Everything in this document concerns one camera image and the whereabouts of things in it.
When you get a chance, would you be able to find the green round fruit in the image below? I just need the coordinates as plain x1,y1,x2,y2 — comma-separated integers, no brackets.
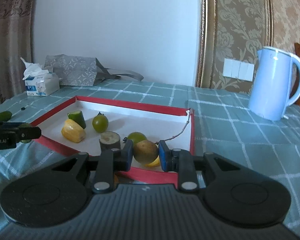
127,132,147,145
92,112,109,133

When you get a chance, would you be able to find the brown kiwi fruit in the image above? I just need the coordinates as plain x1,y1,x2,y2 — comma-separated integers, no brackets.
133,140,158,165

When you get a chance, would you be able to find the teal checked tablecloth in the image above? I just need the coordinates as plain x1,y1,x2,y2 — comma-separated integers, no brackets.
0,80,300,235

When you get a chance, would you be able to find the red shallow cardboard tray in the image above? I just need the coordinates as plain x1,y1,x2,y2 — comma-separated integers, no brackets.
29,95,196,189

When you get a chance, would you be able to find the green cucumber chunk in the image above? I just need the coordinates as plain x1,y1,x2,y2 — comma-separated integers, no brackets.
68,111,86,129

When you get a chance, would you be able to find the green cucumber piece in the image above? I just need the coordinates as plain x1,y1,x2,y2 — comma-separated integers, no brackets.
0,111,12,122

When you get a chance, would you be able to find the light blue electric kettle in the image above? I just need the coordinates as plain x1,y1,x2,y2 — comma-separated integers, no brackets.
248,47,300,121

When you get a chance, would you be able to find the white tissue pack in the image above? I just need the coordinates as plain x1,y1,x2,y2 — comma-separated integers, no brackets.
20,57,60,96

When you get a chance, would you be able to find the grey patterned paper bag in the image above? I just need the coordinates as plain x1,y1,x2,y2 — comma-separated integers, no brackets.
45,54,144,86

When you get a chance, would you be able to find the beige patterned curtain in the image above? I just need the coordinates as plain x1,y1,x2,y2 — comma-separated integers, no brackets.
0,0,33,104

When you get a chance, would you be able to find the white wall switch panel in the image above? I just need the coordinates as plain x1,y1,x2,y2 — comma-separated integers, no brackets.
223,59,255,82

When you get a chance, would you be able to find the gold picture frame moulding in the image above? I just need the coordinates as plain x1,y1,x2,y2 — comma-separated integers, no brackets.
195,0,274,94

